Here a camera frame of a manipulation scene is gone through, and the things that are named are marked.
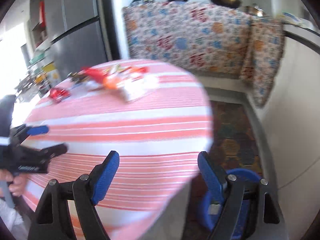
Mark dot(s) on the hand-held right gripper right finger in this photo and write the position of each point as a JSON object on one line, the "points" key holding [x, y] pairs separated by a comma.
{"points": [[212, 180]]}

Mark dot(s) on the orange red wrapper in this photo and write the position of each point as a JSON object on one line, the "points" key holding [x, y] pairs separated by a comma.
{"points": [[138, 71]]}

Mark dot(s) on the red hanging object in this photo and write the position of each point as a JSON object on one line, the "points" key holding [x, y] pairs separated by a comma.
{"points": [[42, 15]]}

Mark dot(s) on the person's left hand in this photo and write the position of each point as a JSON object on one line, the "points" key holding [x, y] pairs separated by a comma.
{"points": [[18, 183]]}

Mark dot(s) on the red snack bag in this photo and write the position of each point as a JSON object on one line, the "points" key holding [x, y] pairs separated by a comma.
{"points": [[96, 75]]}

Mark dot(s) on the blue plastic bin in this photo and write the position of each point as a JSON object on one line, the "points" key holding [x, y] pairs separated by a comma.
{"points": [[243, 173]]}

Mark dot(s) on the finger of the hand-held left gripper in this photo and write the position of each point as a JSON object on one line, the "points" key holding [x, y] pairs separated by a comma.
{"points": [[53, 151], [37, 130]]}

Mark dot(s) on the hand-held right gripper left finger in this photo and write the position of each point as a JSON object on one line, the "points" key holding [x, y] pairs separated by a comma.
{"points": [[106, 180]]}

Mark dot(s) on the person's left forearm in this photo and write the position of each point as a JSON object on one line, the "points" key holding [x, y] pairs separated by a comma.
{"points": [[10, 220]]}

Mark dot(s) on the pink striped tablecloth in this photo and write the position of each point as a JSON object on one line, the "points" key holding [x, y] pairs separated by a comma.
{"points": [[125, 130]]}

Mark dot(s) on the grey refrigerator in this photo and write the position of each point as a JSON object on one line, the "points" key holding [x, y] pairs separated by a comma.
{"points": [[75, 17]]}

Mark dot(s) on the dark wok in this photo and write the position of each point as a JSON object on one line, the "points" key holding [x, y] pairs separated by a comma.
{"points": [[225, 1]]}

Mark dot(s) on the large printed blanket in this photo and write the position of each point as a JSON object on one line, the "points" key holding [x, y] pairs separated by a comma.
{"points": [[187, 37]]}

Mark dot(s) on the crumpled red wrapper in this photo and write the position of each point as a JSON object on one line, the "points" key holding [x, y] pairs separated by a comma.
{"points": [[60, 95]]}

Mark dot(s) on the steel pan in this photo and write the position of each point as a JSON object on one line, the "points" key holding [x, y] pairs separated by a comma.
{"points": [[253, 10]]}

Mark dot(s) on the dark small object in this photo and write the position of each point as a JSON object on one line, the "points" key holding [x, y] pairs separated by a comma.
{"points": [[77, 78]]}

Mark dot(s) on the small printed blanket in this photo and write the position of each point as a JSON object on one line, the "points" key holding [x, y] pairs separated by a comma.
{"points": [[265, 60]]}

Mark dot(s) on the pale cloth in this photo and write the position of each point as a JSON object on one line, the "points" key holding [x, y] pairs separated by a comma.
{"points": [[295, 18]]}

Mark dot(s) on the cluttered storage rack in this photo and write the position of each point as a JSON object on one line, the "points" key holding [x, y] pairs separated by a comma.
{"points": [[37, 80]]}

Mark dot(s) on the white cabinet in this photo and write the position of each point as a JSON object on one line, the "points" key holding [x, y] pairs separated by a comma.
{"points": [[295, 105]]}

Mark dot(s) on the yellow box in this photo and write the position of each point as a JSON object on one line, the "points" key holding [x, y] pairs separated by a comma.
{"points": [[49, 68]]}

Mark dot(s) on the large white packet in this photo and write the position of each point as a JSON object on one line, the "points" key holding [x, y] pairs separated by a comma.
{"points": [[137, 90]]}

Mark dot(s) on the patterned floor mat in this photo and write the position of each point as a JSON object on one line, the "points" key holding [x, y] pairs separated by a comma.
{"points": [[232, 135]]}

